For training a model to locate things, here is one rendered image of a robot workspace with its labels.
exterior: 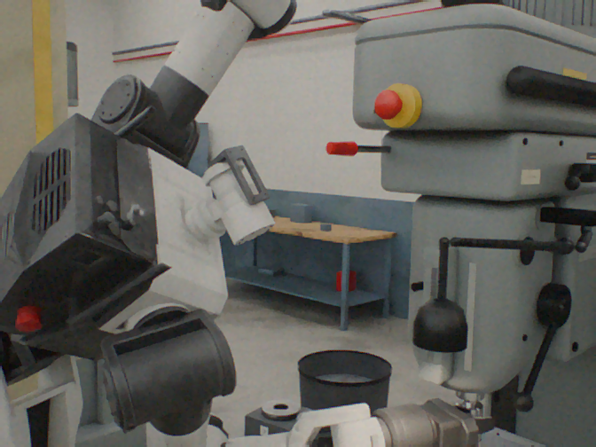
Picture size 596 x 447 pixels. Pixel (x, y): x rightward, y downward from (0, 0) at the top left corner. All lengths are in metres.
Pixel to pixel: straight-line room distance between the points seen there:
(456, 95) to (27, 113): 1.81
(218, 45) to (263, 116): 6.75
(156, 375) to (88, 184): 0.25
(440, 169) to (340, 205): 5.93
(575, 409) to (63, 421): 1.02
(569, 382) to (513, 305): 0.50
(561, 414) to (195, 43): 1.07
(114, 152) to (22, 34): 1.56
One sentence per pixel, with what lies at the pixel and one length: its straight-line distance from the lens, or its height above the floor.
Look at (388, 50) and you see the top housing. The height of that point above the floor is 1.84.
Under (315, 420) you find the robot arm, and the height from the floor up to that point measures 1.28.
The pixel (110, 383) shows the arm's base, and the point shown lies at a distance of 0.81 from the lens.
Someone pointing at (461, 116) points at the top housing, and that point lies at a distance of 0.85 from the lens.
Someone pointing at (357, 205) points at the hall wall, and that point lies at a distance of 6.72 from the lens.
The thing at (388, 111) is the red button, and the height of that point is 1.75.
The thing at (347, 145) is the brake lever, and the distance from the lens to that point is 0.94.
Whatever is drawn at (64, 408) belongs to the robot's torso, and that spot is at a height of 1.24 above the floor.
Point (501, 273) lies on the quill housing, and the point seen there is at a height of 1.52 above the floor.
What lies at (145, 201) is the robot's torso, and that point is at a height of 1.62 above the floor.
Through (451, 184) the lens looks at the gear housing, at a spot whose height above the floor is 1.65.
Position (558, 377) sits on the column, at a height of 1.22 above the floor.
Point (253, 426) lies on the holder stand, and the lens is 1.50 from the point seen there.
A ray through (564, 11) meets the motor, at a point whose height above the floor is 1.94.
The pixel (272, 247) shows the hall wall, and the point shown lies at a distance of 7.73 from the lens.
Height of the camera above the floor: 1.70
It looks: 6 degrees down
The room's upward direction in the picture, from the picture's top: 1 degrees clockwise
